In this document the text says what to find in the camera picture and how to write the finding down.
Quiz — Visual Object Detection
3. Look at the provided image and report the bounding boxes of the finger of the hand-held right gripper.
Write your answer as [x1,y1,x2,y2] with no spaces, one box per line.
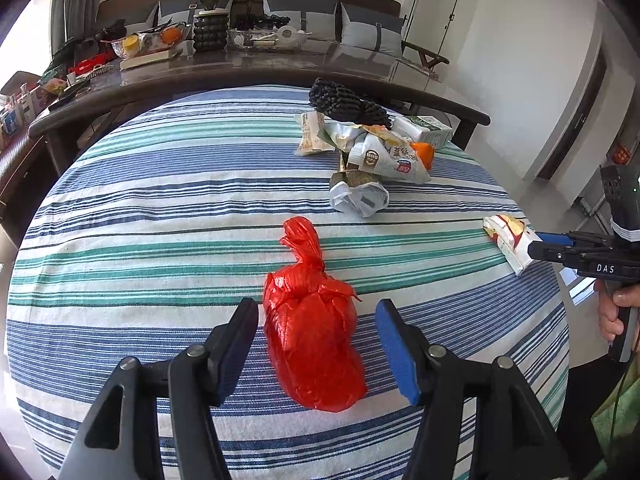
[535,231,576,247]
[527,241,581,263]

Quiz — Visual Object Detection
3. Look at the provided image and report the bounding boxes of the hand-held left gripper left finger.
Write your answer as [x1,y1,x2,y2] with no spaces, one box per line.
[57,297,260,480]

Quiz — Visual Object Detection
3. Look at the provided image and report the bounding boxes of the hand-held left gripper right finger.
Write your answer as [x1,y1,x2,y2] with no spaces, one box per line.
[375,298,571,480]

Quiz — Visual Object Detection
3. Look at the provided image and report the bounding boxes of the white red snack wrapper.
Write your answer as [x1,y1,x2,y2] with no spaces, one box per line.
[483,213,538,276]

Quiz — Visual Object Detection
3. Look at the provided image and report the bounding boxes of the red plastic bag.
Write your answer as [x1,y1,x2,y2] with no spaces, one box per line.
[263,216,368,412]

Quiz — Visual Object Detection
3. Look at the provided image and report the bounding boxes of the green white milk carton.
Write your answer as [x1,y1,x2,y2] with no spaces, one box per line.
[392,115,453,150]

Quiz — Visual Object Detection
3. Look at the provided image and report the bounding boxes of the black knitted cloth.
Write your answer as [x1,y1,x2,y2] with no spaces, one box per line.
[308,77,393,126]

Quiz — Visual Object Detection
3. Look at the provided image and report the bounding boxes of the person's right hand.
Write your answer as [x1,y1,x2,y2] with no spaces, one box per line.
[594,280,640,343]

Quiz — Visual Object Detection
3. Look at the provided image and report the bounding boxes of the blue green striped tablecloth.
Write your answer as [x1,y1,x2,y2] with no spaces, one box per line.
[7,84,571,480]

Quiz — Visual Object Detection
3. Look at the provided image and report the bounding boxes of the crumpled silver wrapper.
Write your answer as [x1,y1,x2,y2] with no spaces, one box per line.
[329,170,390,218]

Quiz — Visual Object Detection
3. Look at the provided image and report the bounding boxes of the white snack bag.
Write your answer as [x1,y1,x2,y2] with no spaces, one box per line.
[348,132,432,185]

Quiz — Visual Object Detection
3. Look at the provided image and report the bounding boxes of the person's green clothing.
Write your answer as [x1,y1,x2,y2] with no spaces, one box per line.
[590,360,640,480]

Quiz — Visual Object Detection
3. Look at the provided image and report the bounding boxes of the floral sofa cover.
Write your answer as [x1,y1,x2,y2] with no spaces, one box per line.
[395,52,441,81]

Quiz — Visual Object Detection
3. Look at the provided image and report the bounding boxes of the beige wrapper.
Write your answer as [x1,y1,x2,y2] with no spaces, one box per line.
[299,111,335,156]

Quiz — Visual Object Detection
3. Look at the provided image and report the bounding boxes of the white door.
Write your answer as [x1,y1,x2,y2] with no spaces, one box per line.
[402,0,486,46]

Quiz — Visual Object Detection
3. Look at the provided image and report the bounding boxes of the grey blue cushion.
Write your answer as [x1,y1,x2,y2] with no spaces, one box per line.
[341,2,405,58]
[261,0,343,43]
[160,0,238,26]
[122,2,161,36]

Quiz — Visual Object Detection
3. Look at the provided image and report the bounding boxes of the brown bench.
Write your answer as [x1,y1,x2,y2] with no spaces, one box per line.
[0,130,56,261]

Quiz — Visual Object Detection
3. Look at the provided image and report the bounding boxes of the dark wooden coffee table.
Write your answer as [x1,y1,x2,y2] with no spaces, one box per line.
[27,40,491,171]

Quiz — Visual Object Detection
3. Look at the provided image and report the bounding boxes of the beige book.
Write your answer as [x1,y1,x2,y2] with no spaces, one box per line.
[119,50,183,71]

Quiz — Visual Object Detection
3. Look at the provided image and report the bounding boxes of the black phone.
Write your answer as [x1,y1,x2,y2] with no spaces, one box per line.
[50,80,87,108]

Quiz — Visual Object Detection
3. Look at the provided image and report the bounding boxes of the glass tea tray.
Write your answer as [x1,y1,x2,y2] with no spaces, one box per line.
[227,25,313,51]

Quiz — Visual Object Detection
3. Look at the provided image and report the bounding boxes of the black ribbed stand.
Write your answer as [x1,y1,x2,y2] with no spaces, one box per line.
[192,12,228,52]

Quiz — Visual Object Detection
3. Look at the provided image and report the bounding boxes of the glass fruit bowl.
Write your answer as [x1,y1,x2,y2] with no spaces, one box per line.
[111,24,193,58]

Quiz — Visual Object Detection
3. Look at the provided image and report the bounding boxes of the red box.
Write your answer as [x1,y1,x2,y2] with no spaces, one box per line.
[67,52,121,73]

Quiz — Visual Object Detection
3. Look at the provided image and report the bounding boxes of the cluster of toiletry bottles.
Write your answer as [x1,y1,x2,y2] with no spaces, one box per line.
[0,72,51,136]

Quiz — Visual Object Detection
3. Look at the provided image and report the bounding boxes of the dark grapes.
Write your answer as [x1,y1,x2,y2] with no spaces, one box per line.
[235,12,291,31]

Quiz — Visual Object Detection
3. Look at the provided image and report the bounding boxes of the black bag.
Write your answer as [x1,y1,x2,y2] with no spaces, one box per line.
[52,19,126,68]

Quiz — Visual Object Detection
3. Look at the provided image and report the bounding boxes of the grey curtain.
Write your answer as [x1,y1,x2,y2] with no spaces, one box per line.
[50,0,103,46]

